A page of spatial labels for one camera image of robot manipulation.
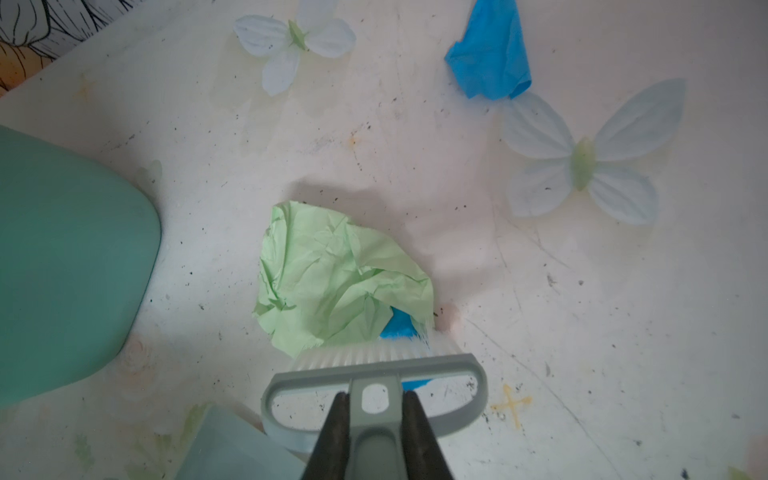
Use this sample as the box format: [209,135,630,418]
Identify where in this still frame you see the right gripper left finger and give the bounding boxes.
[301,392,351,480]

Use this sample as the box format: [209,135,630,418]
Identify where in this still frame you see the green paper scrap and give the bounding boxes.
[253,201,435,358]

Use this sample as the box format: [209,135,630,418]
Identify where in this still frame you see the grey-blue hand brush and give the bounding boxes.
[261,330,488,479]

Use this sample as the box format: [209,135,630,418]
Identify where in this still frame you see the grey-blue dustpan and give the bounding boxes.
[175,406,306,480]

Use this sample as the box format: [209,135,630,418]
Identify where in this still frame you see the small blue paper scrap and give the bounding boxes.
[380,307,429,391]

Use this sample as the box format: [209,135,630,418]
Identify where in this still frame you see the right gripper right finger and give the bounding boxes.
[400,391,454,480]

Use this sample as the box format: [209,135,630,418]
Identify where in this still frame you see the green trash bin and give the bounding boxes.
[1,128,161,408]

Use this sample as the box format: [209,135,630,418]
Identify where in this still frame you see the dark blue paper scrap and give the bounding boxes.
[445,0,532,100]

